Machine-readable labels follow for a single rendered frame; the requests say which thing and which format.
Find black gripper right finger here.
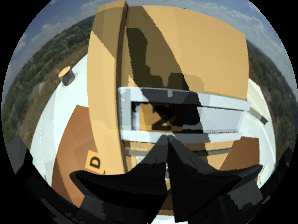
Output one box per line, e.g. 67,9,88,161
166,135,263,224

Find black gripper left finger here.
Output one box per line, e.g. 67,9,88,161
69,135,168,224

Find white paper ticket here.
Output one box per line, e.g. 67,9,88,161
137,156,170,180

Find white rectangular card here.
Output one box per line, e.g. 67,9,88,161
259,163,269,186

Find grey cylinder with orange top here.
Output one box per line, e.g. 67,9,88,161
59,67,74,85

